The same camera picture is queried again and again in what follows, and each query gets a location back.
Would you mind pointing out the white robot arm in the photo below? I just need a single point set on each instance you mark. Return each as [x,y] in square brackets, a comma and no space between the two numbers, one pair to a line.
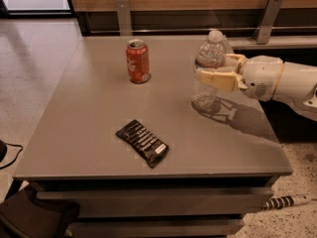
[295,87]

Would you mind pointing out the right metal wall bracket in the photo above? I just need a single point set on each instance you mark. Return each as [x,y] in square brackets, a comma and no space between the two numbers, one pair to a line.
[264,28]

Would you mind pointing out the grey drawer cabinet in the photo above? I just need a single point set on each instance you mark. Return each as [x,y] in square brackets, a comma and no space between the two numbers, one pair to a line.
[218,168]

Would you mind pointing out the left metal wall bracket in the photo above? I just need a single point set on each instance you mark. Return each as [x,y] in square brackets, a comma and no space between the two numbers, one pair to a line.
[124,17]

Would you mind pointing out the dark brown chair seat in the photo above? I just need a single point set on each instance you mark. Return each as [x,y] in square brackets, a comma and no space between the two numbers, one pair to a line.
[22,215]

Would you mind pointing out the clear plastic water bottle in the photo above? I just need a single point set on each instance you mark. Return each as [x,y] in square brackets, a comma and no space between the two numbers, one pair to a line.
[211,55]

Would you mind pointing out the metal wall bracket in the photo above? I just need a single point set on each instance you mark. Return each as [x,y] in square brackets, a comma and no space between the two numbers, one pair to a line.
[124,17]
[264,28]

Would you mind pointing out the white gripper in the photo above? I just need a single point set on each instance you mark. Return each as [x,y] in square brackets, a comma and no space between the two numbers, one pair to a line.
[263,76]

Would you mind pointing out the metal rail along wall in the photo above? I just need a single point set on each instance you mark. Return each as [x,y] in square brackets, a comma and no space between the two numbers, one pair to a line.
[304,29]

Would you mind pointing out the red coca-cola can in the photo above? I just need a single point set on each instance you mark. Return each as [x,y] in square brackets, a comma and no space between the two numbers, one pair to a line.
[138,61]

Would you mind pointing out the black rxbar chocolate wrapper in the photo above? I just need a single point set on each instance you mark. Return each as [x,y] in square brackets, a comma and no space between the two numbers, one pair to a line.
[152,149]

